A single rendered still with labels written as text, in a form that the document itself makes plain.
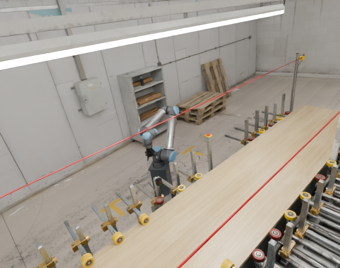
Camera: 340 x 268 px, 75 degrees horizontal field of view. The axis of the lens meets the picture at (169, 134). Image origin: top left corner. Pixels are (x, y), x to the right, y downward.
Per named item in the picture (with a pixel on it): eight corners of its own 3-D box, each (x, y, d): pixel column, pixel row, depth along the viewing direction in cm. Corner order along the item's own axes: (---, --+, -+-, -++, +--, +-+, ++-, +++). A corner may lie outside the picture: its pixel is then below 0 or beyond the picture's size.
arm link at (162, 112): (162, 103, 310) (135, 130, 261) (170, 104, 304) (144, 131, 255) (163, 111, 316) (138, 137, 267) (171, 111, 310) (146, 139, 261)
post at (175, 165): (177, 199, 241) (172, 162, 219) (180, 197, 243) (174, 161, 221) (180, 201, 238) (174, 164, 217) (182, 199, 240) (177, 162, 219)
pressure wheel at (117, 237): (113, 232, 172) (122, 230, 177) (110, 241, 172) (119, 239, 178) (116, 236, 167) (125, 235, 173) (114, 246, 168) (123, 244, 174)
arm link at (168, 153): (165, 160, 310) (171, 106, 310) (176, 161, 302) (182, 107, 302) (159, 160, 296) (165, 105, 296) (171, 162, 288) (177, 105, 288)
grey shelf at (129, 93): (132, 141, 522) (116, 75, 453) (159, 126, 576) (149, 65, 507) (144, 146, 493) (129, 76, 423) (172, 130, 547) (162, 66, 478)
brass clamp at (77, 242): (72, 248, 173) (69, 243, 171) (88, 236, 180) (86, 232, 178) (74, 253, 168) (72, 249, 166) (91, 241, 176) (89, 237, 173)
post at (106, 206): (116, 243, 200) (102, 203, 179) (120, 241, 202) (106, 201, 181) (118, 245, 198) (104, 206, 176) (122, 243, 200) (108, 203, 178)
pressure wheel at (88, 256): (93, 253, 165) (86, 264, 163) (85, 251, 160) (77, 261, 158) (97, 259, 161) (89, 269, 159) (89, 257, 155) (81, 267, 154)
